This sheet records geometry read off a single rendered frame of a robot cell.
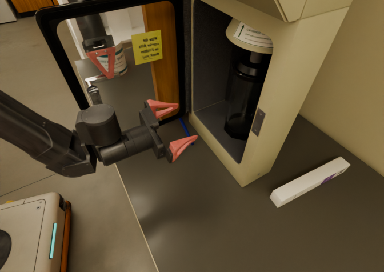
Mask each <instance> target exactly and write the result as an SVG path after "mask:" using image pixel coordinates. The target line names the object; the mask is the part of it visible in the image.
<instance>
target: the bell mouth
mask: <svg viewBox="0 0 384 272"><path fill-rule="evenodd" d="M226 36H227V38H228V39H229V40H230V41H231V42H232V43H233V44H235V45H237V46H239V47H241V48H243V49H246V50H250V51H253V52H257V53H263V54H273V43H272V41H271V39H270V37H268V36H267V35H265V34H263V33H262V32H260V31H258V30H256V29H254V28H252V27H250V26H248V25H246V24H245V23H243V22H241V21H239V20H237V19H235V18H232V20H231V22H230V24H229V25H228V27H227V29H226Z"/></svg>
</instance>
